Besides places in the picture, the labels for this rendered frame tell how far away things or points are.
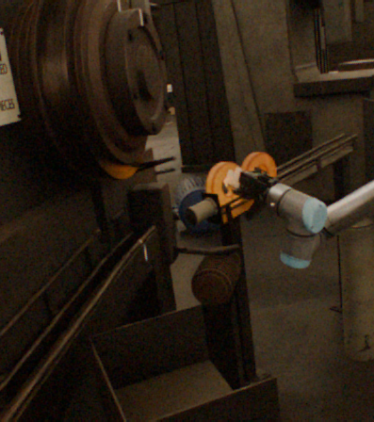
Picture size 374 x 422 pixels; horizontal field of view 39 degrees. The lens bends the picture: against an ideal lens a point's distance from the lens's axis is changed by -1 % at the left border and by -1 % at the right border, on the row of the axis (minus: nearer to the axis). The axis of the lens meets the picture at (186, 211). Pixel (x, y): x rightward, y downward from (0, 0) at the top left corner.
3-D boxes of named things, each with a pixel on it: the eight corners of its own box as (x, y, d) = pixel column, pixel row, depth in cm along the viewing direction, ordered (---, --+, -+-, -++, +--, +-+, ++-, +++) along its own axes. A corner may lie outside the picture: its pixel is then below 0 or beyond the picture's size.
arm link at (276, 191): (293, 211, 160) (272, 220, 154) (281, 205, 163) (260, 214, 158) (298, 185, 156) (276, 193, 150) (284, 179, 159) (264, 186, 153)
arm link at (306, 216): (307, 240, 147) (314, 208, 142) (272, 222, 155) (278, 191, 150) (326, 231, 153) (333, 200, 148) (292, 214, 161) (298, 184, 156)
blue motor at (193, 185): (181, 243, 343) (173, 191, 334) (174, 219, 398) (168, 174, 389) (228, 235, 345) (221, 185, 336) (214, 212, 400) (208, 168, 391)
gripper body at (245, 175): (253, 165, 166) (284, 178, 158) (251, 189, 170) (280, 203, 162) (237, 170, 161) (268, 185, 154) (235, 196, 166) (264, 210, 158)
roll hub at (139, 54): (118, 147, 111) (94, 8, 104) (156, 127, 137) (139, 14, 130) (142, 144, 110) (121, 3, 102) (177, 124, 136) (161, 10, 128)
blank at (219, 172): (201, 170, 167) (208, 170, 165) (235, 156, 176) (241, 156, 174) (210, 215, 172) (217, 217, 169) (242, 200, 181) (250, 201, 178)
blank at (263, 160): (235, 160, 176) (242, 161, 174) (265, 146, 185) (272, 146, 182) (244, 203, 181) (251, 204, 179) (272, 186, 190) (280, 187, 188)
